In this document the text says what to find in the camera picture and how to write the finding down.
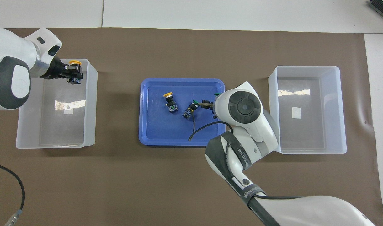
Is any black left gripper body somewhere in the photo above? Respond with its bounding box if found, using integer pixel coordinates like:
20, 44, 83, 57
42, 55, 70, 80

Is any yellow push button switch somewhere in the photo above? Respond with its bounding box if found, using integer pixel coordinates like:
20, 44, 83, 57
163, 92, 179, 114
67, 60, 84, 85

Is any blue plastic tray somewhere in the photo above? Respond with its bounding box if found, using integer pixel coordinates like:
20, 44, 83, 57
138, 78, 226, 147

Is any translucent white plastic box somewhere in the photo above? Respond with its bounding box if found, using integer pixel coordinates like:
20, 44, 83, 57
16, 59, 98, 149
268, 66, 347, 154

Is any brown paper table mat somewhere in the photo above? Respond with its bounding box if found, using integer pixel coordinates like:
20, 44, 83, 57
0, 28, 383, 226

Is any grey ribbed metal device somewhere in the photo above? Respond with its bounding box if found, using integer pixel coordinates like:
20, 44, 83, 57
368, 0, 383, 20

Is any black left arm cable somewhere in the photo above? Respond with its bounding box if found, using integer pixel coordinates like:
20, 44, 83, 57
0, 161, 26, 226

